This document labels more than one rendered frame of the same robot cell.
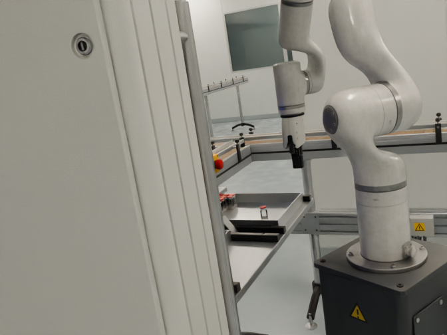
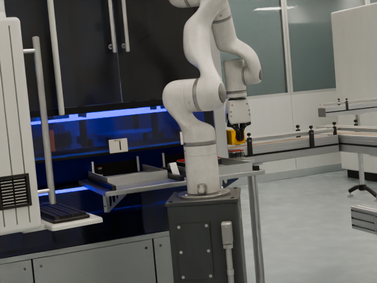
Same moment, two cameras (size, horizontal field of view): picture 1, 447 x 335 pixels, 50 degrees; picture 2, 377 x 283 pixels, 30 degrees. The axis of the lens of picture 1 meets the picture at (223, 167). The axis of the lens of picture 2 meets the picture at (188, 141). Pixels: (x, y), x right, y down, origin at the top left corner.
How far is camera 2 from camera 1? 220 cm
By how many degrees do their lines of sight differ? 42
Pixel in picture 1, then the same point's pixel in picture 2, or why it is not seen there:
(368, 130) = (173, 105)
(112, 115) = not seen: outside the picture
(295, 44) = (220, 48)
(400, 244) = (196, 183)
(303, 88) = (239, 80)
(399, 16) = not seen: outside the picture
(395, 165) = (192, 129)
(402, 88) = (201, 82)
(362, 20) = (188, 39)
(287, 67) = (226, 63)
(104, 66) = not seen: outside the picture
